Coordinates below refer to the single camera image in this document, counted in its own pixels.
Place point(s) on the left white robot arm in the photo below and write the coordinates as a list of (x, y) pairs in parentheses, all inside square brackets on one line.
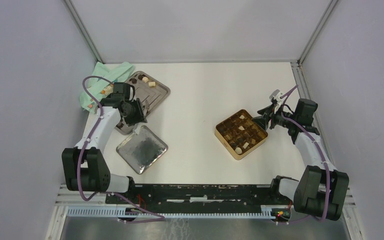
[(85, 168)]

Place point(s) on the round white chocolate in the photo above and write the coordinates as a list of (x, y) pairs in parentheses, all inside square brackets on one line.
[(238, 150)]

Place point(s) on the gold chocolate box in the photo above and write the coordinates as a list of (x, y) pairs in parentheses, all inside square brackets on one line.
[(231, 137)]

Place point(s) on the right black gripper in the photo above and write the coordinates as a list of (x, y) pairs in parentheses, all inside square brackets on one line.
[(263, 120)]

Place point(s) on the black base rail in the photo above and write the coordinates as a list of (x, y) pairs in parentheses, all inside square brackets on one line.
[(205, 199)]

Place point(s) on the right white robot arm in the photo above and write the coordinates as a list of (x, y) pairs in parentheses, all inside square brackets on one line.
[(321, 190)]

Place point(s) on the white chocolate cube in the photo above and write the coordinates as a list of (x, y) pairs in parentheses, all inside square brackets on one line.
[(152, 84)]

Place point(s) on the green patterned cloth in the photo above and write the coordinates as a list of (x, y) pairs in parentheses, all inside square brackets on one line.
[(99, 87)]

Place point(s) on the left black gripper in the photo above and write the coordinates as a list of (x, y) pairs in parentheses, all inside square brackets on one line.
[(139, 115)]

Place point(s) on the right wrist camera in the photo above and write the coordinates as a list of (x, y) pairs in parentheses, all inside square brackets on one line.
[(276, 96)]

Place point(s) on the steel chocolate tray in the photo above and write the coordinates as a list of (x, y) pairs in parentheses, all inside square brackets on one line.
[(136, 87)]

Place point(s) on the silver box lid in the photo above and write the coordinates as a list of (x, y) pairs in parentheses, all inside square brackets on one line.
[(141, 149)]

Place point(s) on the steel serving tongs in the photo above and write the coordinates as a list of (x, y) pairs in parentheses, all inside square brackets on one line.
[(137, 128)]

